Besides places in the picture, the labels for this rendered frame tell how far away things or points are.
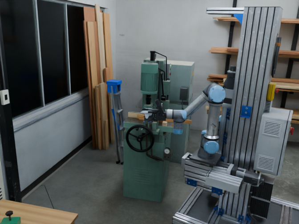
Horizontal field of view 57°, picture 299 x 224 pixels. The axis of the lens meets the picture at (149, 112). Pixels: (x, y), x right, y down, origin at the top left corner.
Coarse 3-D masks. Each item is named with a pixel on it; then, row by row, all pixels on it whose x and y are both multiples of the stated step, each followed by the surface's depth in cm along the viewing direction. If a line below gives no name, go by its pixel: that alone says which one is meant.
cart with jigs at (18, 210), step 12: (0, 204) 207; (12, 204) 207; (24, 204) 208; (0, 216) 194; (12, 216) 194; (24, 216) 195; (36, 216) 195; (48, 216) 196; (60, 216) 196; (72, 216) 197
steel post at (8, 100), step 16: (0, 32) 236; (0, 48) 235; (0, 64) 239; (0, 80) 241; (0, 96) 243; (0, 112) 250; (0, 128) 255; (16, 160) 273; (16, 176) 275; (16, 192) 278
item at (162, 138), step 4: (124, 132) 289; (132, 132) 287; (136, 132) 286; (164, 132) 288; (168, 132) 309; (124, 136) 290; (132, 136) 288; (148, 136) 284; (156, 136) 282; (160, 136) 282; (164, 136) 281; (144, 140) 287; (148, 140) 286; (156, 140) 284; (160, 140) 283; (164, 140) 282
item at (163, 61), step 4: (144, 60) 298; (160, 60) 295; (164, 60) 301; (160, 64) 295; (160, 68) 297; (160, 76) 299; (160, 80) 300; (160, 84) 302; (160, 88) 303; (160, 92) 304; (160, 96) 305; (160, 100) 307
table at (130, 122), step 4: (128, 120) 290; (132, 120) 291; (136, 120) 291; (140, 120) 292; (124, 124) 286; (128, 124) 285; (132, 124) 284; (136, 124) 283; (160, 124) 282; (168, 124) 283; (140, 128) 284; (160, 128) 279; (164, 128) 278; (168, 128) 277; (172, 128) 276; (144, 132) 274; (156, 132) 271; (172, 132) 278
